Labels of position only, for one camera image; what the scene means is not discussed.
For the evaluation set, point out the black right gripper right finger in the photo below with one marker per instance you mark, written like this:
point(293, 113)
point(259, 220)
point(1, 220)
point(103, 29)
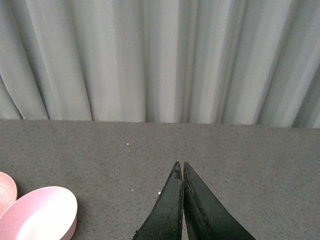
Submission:
point(206, 218)

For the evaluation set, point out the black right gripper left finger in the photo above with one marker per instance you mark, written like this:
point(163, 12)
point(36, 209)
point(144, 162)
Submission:
point(165, 221)

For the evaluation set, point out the light pink bowl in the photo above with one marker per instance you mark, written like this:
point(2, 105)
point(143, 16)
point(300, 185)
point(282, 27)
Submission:
point(48, 213)

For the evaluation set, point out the pink round plate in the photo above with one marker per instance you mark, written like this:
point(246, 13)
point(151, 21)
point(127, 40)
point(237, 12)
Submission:
point(8, 192)

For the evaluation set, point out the grey-white curtain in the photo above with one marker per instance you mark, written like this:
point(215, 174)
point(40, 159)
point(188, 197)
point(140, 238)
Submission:
point(171, 61)

